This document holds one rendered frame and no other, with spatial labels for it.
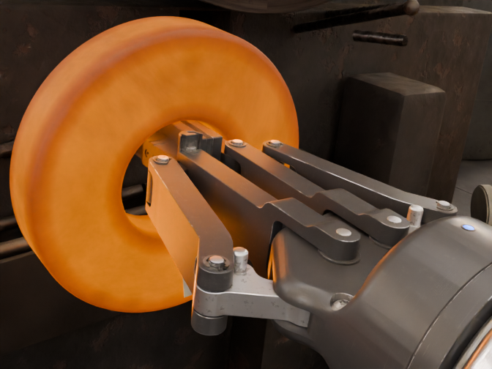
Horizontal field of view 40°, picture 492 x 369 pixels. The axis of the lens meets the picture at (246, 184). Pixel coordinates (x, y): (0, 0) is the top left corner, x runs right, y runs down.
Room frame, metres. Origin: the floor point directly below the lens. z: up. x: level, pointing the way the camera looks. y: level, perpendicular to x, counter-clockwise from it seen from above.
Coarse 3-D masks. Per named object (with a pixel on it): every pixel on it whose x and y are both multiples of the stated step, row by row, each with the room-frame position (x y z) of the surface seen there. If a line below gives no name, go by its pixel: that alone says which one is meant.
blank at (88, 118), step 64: (64, 64) 0.30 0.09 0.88; (128, 64) 0.29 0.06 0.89; (192, 64) 0.31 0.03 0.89; (256, 64) 0.34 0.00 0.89; (64, 128) 0.28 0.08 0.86; (128, 128) 0.30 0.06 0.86; (256, 128) 0.34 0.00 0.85; (64, 192) 0.28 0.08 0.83; (64, 256) 0.28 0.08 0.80; (128, 256) 0.30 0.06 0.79
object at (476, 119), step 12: (468, 0) 3.13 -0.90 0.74; (480, 0) 3.11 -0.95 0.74; (480, 84) 3.11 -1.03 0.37; (480, 96) 3.11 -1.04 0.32; (480, 108) 3.11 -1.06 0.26; (480, 120) 3.11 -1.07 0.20; (468, 132) 3.11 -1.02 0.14; (480, 132) 3.12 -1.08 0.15; (468, 144) 3.11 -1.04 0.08; (480, 144) 3.12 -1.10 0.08; (468, 156) 3.11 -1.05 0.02; (480, 156) 3.13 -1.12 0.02
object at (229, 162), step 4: (224, 140) 0.32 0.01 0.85; (224, 144) 0.32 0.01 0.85; (220, 156) 0.31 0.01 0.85; (224, 156) 0.30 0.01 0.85; (228, 156) 0.30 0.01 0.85; (220, 160) 0.31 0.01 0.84; (224, 160) 0.30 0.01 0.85; (228, 160) 0.30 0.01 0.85; (232, 160) 0.30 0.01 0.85; (276, 160) 0.31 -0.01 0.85; (224, 164) 0.30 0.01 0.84; (228, 164) 0.30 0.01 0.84; (232, 164) 0.30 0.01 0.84; (236, 164) 0.30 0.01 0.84; (284, 164) 0.31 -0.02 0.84; (232, 168) 0.30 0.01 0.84; (236, 168) 0.30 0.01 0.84; (240, 168) 0.30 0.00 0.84; (236, 172) 0.30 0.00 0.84; (240, 172) 0.30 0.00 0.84
